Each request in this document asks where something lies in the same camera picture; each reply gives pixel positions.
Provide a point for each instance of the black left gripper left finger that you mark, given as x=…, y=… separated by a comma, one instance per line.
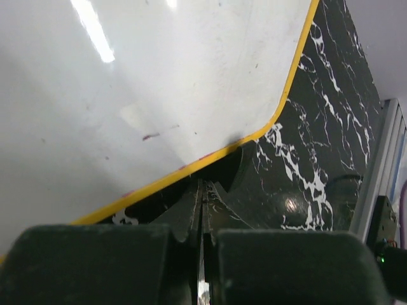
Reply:
x=183, y=218

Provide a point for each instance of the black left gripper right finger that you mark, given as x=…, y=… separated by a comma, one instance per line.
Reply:
x=220, y=180

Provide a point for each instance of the yellow-framed whiteboard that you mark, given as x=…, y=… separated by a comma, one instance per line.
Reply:
x=106, y=102

